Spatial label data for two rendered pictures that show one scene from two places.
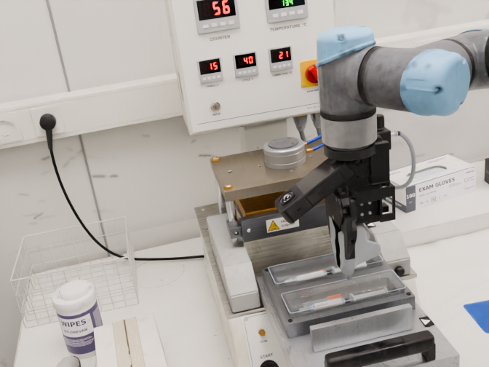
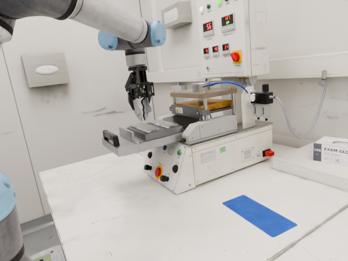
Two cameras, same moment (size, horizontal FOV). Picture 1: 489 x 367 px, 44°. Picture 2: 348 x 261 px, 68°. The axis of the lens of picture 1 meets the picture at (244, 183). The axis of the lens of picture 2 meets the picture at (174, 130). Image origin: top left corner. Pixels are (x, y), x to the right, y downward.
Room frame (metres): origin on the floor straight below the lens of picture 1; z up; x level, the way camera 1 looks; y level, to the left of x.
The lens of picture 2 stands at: (0.54, -1.14, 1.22)
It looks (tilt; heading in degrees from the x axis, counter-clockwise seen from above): 13 degrees down; 70
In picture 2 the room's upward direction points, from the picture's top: 7 degrees counter-clockwise
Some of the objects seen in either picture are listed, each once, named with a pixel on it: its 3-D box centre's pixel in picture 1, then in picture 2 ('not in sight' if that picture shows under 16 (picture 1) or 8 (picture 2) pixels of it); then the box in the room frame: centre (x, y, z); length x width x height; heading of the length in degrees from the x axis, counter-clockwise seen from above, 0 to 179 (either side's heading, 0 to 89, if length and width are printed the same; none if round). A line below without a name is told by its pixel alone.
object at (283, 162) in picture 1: (292, 166); (209, 95); (1.11, -0.10, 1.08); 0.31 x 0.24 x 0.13; 98
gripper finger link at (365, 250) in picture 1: (361, 253); (139, 110); (0.76, -0.16, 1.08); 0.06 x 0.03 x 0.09; 98
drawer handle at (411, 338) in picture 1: (380, 356); (110, 137); (0.64, -0.15, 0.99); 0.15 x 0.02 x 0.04; 98
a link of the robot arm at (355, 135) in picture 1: (348, 128); (136, 61); (0.78, -0.15, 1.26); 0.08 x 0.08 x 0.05
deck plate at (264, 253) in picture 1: (289, 237); (210, 128); (1.11, -0.08, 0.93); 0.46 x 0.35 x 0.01; 8
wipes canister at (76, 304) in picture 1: (79, 317); not in sight; (1.07, 0.38, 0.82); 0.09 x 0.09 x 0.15
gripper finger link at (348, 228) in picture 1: (346, 229); (134, 98); (0.75, -0.14, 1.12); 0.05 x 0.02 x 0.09; 8
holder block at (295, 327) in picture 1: (334, 287); (153, 129); (0.82, -0.12, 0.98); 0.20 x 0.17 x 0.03; 98
